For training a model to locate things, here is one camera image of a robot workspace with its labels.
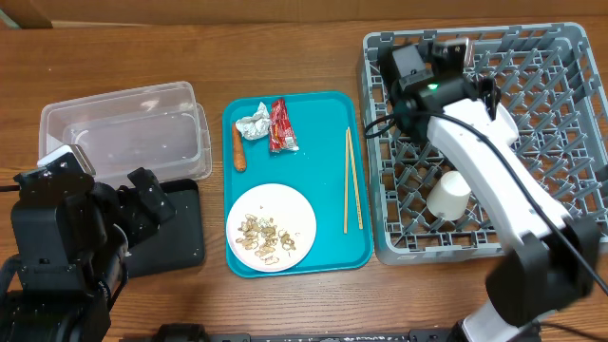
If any red snack wrapper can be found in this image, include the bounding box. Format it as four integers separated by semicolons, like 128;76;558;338
269;98;299;153

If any wooden chopstick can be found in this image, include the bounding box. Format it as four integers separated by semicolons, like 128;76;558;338
346;127;363;230
343;127;350;235

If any foil ball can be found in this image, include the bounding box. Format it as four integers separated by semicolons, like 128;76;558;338
235;102;271;141

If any white paper cup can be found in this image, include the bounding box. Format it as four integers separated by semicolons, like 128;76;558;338
427;171;471;221

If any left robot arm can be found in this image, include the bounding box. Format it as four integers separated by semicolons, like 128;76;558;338
1;167;177;342

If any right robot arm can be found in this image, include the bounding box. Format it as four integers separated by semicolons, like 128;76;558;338
365;39;604;341

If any teal tray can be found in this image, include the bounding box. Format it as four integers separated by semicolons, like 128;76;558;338
222;91;373;276

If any white plate with food scraps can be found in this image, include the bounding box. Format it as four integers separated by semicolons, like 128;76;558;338
226;183;317;274

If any orange carrot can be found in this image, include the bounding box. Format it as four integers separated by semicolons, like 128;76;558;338
232;123;247;172

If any black tray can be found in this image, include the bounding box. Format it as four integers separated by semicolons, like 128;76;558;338
125;179;205;278

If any clear plastic bin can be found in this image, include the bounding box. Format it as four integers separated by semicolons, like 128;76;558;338
38;81;213;187

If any grey dish rack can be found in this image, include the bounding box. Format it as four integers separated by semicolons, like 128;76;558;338
360;23;607;265

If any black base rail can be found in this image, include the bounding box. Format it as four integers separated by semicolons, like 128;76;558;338
120;324;451;342

